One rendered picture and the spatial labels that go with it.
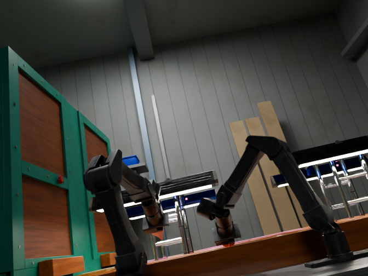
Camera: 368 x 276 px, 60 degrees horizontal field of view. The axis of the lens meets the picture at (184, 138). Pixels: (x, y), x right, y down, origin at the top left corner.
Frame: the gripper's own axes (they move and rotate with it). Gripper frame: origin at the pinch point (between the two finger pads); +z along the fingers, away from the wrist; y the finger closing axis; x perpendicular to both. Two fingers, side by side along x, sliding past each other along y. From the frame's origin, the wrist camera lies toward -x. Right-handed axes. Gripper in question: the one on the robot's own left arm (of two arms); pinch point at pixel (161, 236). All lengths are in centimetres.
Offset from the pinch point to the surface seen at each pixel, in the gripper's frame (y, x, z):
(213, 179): -25.9, -25.1, -2.3
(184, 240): -5.1, -20.2, 26.8
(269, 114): -112, -238, 91
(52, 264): 44.3, 2.6, -0.7
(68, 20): 92, -302, -53
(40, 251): 52, -5, -1
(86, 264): 50, -27, 36
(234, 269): -25.0, 21.5, -0.5
